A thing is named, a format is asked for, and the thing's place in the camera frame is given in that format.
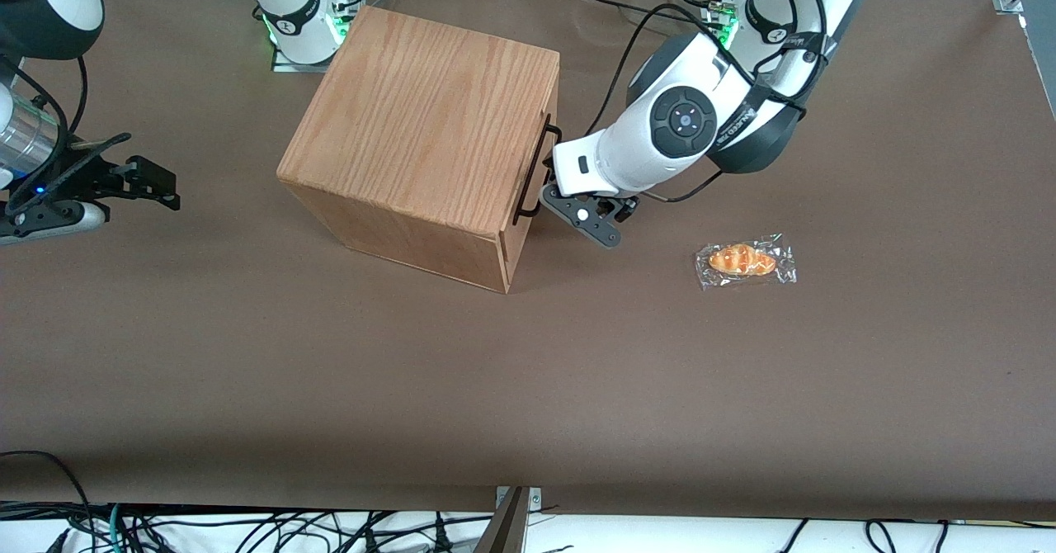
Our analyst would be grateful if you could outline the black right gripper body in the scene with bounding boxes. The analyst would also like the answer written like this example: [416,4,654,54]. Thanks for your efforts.
[48,155,126,207]

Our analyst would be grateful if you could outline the black metal drawer handle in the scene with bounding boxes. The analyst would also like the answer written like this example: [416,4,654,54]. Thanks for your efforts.
[512,122,563,225]

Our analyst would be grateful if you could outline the wooden drawer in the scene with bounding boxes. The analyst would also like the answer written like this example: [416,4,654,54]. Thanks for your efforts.
[501,114,555,269]

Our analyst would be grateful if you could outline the oak wooden drawer cabinet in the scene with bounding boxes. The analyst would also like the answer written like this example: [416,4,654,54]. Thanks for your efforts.
[276,5,563,295]

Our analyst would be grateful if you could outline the bread roll in plastic wrapper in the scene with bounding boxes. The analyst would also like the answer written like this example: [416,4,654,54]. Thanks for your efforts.
[695,233,799,291]

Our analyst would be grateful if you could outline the brown paper table cover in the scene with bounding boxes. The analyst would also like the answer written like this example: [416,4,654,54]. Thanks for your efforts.
[0,0,1056,522]

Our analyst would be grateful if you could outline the brown flat strip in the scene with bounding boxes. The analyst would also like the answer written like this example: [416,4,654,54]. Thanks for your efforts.
[473,487,530,553]

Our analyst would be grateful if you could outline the black braided cable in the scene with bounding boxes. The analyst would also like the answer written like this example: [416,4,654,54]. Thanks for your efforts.
[7,131,134,209]

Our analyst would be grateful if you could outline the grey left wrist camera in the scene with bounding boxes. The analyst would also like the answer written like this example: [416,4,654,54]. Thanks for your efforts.
[540,183,641,250]

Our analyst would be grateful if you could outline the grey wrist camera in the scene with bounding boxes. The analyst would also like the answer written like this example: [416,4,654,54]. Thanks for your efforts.
[0,198,110,246]
[540,183,641,250]

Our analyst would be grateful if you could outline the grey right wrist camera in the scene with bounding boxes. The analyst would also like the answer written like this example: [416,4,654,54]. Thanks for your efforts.
[0,198,110,246]

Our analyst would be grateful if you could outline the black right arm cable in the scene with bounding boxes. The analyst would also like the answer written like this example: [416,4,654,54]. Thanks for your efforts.
[0,54,90,158]

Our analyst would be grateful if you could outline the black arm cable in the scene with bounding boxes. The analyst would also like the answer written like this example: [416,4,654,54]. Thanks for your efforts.
[594,3,811,138]
[0,54,90,158]

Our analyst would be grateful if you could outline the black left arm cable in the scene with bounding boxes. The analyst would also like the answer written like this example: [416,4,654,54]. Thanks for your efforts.
[594,3,811,138]

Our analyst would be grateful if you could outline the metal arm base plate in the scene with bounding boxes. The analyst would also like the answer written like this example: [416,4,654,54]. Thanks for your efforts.
[271,45,352,74]

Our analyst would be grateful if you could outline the black looped cable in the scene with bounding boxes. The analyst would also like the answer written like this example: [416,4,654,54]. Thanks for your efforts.
[0,450,98,553]

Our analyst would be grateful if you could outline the small metal bracket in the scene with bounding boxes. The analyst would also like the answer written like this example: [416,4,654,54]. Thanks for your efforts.
[495,486,544,511]

